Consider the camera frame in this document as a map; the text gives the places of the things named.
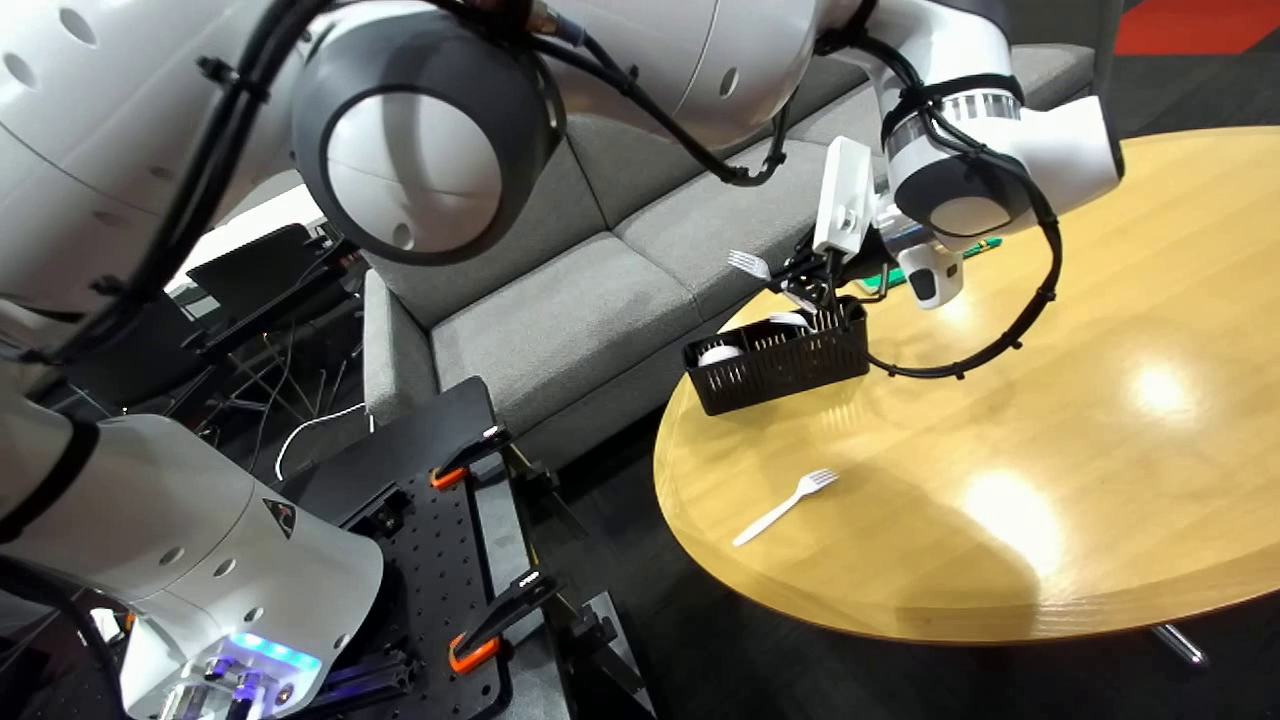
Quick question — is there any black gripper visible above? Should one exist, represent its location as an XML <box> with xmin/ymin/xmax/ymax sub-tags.
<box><xmin>780</xmin><ymin>244</ymin><xmax>861</xmax><ymax>316</ymax></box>

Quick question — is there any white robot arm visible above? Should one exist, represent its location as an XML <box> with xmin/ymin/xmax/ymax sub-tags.
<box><xmin>0</xmin><ymin>0</ymin><xmax>1125</xmax><ymax>716</ymax></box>

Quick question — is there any white plastic utensil in basket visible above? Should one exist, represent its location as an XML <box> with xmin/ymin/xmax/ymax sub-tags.
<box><xmin>765</xmin><ymin>313</ymin><xmax>810</xmax><ymax>333</ymax></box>

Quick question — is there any black slotted utensils basket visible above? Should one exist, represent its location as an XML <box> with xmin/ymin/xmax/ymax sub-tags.
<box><xmin>685</xmin><ymin>307</ymin><xmax>866</xmax><ymax>417</ymax></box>

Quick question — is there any white plastic spoon in basket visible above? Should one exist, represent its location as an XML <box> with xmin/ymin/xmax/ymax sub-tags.
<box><xmin>694</xmin><ymin>346</ymin><xmax>745</xmax><ymax>367</ymax></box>

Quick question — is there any white plastic fork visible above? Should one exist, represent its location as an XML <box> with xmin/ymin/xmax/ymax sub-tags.
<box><xmin>730</xmin><ymin>468</ymin><xmax>836</xmax><ymax>550</ymax></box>

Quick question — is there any grey sofa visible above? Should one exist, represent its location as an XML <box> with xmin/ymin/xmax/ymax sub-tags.
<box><xmin>357</xmin><ymin>35</ymin><xmax>1113</xmax><ymax>474</ymax></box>

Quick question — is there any orange black clamp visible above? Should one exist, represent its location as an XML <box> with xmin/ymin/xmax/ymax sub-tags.
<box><xmin>443</xmin><ymin>568</ymin><xmax>581</xmax><ymax>677</ymax></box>
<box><xmin>429</xmin><ymin>426</ymin><xmax>549</xmax><ymax>494</ymax></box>

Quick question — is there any metal table leg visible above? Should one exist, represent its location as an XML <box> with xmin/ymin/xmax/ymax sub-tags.
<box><xmin>1151</xmin><ymin>625</ymin><xmax>1208</xmax><ymax>669</ymax></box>

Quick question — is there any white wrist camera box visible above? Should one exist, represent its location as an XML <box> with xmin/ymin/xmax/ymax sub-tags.
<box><xmin>810</xmin><ymin>137</ymin><xmax>875</xmax><ymax>258</ymax></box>

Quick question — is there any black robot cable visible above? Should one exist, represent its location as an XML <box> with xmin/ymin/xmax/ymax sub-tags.
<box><xmin>434</xmin><ymin>0</ymin><xmax>1069</xmax><ymax>383</ymax></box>

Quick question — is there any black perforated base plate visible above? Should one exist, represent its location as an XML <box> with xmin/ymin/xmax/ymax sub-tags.
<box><xmin>282</xmin><ymin>376</ymin><xmax>656</xmax><ymax>720</ymax></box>

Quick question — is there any white cable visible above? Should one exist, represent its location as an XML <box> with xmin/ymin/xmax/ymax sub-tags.
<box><xmin>272</xmin><ymin>399</ymin><xmax>372</xmax><ymax>490</ymax></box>

